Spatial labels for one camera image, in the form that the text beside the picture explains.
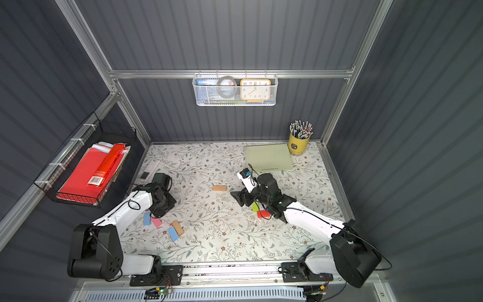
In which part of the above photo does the red block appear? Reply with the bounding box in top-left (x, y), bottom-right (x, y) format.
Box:
top-left (257, 210), bottom-right (271, 219)

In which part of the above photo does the tan block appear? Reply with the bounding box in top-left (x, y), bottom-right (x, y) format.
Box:
top-left (212, 185), bottom-right (227, 192)
top-left (171, 220), bottom-right (184, 236)

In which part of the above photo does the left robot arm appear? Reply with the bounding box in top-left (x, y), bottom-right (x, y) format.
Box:
top-left (67, 173), bottom-right (176, 286)

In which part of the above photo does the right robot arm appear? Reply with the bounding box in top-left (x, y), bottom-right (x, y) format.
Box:
top-left (230, 168), bottom-right (383, 288)

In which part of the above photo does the pale green workspace book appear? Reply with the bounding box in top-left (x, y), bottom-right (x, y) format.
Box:
top-left (244, 143), bottom-right (294, 174)

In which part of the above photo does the blue block front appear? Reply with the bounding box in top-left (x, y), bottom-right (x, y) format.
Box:
top-left (167, 226), bottom-right (179, 242)

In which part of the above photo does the tan block front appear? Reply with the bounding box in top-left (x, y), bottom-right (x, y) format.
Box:
top-left (171, 220), bottom-right (184, 236)

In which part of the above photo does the white remote control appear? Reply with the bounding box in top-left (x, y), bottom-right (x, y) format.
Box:
top-left (139, 159), bottom-right (160, 182)

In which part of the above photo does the red long box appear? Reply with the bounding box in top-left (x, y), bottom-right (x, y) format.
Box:
top-left (88, 142), bottom-right (128, 187)

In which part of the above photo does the yellow pen cup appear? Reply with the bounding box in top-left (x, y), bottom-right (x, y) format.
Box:
top-left (288, 120), bottom-right (313, 156)

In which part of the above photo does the red folder stack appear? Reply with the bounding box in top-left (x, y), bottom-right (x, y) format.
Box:
top-left (56, 142), bottom-right (131, 206)

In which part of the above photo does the green circuit board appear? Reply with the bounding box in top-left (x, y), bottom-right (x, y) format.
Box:
top-left (143, 287), bottom-right (173, 301)

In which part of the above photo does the yellow square clock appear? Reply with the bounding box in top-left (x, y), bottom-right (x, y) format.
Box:
top-left (240, 79), bottom-right (272, 103)

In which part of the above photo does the grey tape roll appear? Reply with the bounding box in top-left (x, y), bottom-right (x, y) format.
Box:
top-left (216, 75), bottom-right (237, 99)

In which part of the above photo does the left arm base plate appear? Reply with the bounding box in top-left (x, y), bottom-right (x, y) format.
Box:
top-left (130, 265), bottom-right (184, 287)

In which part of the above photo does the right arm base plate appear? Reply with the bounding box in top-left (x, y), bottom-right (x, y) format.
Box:
top-left (278, 262), bottom-right (333, 283)

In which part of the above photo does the black wire side basket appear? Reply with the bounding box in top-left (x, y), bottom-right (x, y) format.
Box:
top-left (35, 120), bottom-right (144, 209)

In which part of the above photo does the white wire wall basket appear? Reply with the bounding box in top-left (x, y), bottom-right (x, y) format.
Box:
top-left (192, 73), bottom-right (279, 107)

